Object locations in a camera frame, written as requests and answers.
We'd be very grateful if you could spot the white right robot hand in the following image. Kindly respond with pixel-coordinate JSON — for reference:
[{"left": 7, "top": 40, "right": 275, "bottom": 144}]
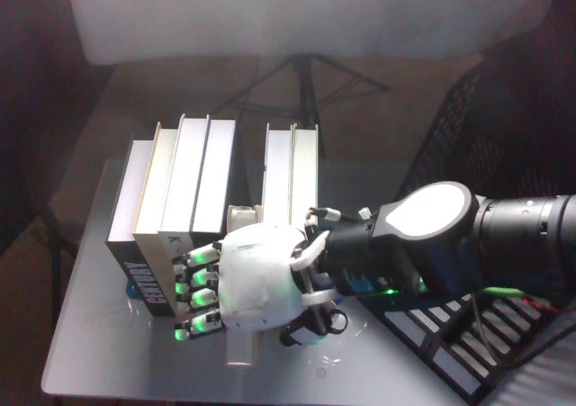
[{"left": 170, "top": 221, "right": 348, "bottom": 348}]

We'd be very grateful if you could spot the beige book checkered cover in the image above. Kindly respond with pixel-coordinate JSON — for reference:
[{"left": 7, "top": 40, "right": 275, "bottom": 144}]
[{"left": 224, "top": 203, "right": 263, "bottom": 368}]

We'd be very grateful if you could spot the black book white label spine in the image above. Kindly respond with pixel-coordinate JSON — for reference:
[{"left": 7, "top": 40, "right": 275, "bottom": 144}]
[{"left": 261, "top": 124, "right": 294, "bottom": 228}]

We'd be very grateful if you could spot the black book Let It Be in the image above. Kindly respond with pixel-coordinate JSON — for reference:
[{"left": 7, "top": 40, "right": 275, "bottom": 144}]
[{"left": 189, "top": 118, "right": 238, "bottom": 248}]

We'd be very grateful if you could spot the pale green book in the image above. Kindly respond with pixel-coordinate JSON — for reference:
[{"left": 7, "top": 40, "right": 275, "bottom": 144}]
[{"left": 287, "top": 122, "right": 321, "bottom": 230}]

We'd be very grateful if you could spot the blue metal bookend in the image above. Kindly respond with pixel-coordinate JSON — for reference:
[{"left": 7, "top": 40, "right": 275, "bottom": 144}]
[{"left": 124, "top": 282, "right": 152, "bottom": 311}]

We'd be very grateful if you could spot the white book Fashionindia spine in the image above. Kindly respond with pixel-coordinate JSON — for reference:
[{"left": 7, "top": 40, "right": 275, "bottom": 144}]
[{"left": 157, "top": 113, "right": 213, "bottom": 267}]

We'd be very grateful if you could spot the cream spine book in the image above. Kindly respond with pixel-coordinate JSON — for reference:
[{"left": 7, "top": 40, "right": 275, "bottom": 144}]
[{"left": 132, "top": 121, "right": 190, "bottom": 317}]

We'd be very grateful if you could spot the black book Century spine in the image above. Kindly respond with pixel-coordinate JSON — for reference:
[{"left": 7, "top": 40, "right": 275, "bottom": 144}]
[{"left": 105, "top": 138, "right": 177, "bottom": 319}]

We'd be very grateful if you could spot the black tripod stand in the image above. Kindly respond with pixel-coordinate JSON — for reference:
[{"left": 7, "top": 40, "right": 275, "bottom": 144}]
[{"left": 215, "top": 52, "right": 392, "bottom": 156}]

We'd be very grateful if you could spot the black plastic file rack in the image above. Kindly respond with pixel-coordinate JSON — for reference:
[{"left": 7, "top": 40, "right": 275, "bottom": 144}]
[{"left": 359, "top": 57, "right": 576, "bottom": 402}]

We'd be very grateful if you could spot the white backdrop cloth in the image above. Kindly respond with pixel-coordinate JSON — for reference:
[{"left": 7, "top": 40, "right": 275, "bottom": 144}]
[{"left": 62, "top": 0, "right": 559, "bottom": 65}]

